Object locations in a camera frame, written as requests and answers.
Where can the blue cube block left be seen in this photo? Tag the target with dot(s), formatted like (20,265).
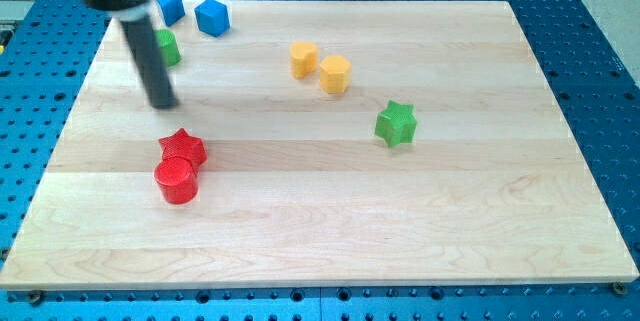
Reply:
(171,11)

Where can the green star block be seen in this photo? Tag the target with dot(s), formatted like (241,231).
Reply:
(396,124)

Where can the red cylinder block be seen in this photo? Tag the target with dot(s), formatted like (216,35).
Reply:
(177,180)

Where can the yellow hexagon block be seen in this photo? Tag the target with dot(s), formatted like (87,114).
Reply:
(335,74)

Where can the green cylinder block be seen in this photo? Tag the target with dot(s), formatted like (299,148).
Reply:
(168,46)

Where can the red star block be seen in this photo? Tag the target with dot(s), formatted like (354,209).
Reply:
(184,146)

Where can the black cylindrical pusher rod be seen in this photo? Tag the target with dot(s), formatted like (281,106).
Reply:
(141,39)

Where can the blue cube block right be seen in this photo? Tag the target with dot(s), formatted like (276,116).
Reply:
(212,17)

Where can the blue cube block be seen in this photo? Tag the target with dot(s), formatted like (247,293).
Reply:
(212,17)
(171,11)

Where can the wooden board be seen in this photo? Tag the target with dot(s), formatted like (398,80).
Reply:
(297,190)

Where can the yellow heart block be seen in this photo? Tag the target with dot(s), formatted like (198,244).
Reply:
(303,58)

